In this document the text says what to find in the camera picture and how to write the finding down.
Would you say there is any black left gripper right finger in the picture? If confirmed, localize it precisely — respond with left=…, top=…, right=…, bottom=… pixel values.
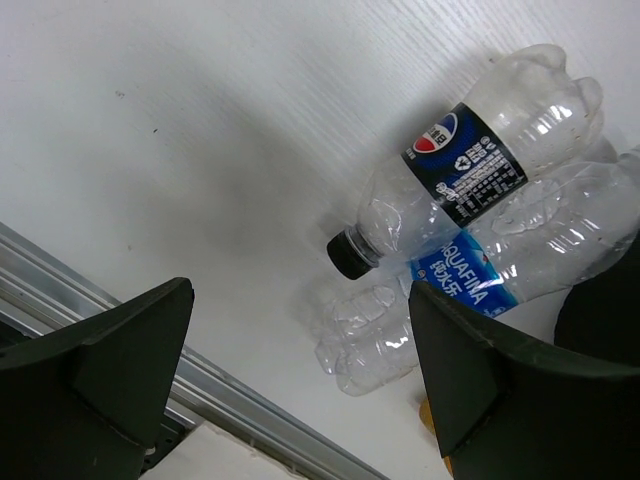
left=408, top=282, right=639, bottom=479

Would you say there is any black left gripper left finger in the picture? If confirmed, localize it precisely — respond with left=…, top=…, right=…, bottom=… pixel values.
left=1, top=277, right=193, bottom=479

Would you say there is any blue label Aquafina bottle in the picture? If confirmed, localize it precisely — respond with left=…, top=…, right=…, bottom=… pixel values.
left=315, top=149, right=639, bottom=396

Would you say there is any black ribbed waste bin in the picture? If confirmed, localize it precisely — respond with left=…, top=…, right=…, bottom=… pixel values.
left=554, top=243, right=639, bottom=367

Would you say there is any orange juice bottle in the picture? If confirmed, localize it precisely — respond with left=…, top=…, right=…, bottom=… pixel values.
left=419, top=398, right=436, bottom=436

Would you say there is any black label Pepsi bottle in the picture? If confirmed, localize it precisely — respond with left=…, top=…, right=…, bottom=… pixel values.
left=326, top=44, right=604, bottom=280

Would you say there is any aluminium table edge rail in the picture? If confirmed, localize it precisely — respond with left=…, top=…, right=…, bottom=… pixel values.
left=1, top=228, right=378, bottom=479

